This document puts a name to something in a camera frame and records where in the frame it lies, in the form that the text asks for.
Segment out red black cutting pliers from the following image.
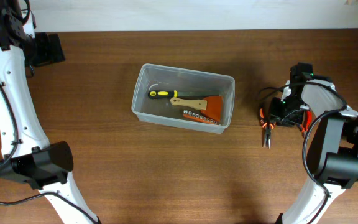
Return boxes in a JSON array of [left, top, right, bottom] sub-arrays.
[[297, 110, 312, 137]]

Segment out orange black needle-nose pliers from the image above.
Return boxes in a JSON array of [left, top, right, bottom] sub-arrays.
[[258, 103, 275, 148]]

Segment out orange scraper wooden handle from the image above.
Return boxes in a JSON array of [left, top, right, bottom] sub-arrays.
[[170, 96, 223, 122]]

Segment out orange socket bit rail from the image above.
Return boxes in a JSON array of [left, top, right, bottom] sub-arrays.
[[182, 110, 220, 125]]

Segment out file yellow black handle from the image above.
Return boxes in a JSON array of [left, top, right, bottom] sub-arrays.
[[147, 90, 219, 100]]

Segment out clear plastic container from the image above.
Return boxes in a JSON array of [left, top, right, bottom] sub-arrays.
[[131, 63, 235, 134]]

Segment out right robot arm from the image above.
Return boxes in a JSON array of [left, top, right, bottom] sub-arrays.
[[264, 63, 358, 223]]

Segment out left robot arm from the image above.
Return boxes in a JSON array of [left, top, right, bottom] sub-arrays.
[[0, 0, 99, 223]]

